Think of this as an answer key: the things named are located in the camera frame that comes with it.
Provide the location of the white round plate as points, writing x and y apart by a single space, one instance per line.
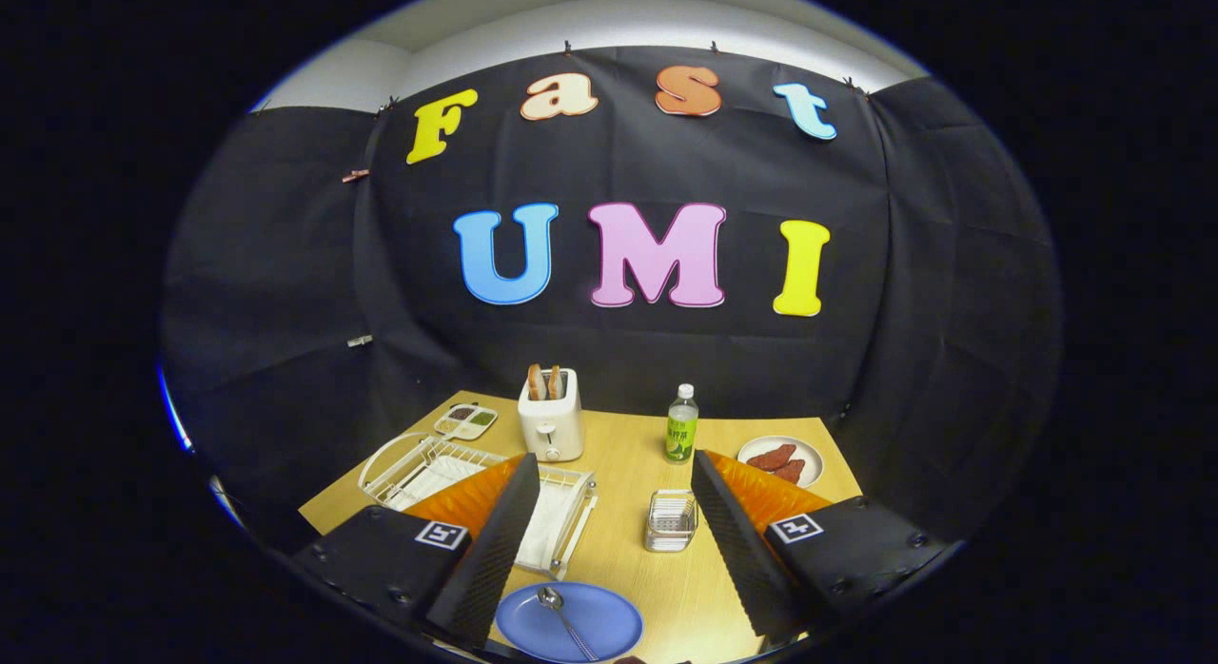
814 455

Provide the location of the black backdrop cloth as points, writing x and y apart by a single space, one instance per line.
628 160

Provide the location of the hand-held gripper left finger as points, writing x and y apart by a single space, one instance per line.
495 550

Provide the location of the metal spoon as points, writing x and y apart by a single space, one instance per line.
551 599

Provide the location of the divided seasoning tray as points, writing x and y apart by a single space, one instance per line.
466 421

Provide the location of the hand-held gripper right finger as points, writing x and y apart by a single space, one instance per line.
733 540

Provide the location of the green tea bottle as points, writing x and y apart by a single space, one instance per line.
681 431

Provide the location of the red meat slice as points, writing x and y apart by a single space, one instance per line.
771 457
790 472

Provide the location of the white clip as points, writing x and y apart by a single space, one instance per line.
360 341

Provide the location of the toasted bread slice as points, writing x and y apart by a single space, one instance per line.
537 382
556 382

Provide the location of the blue plate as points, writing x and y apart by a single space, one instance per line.
609 621

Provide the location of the white toaster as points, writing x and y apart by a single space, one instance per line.
552 426

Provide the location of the orange clip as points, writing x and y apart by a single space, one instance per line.
355 176

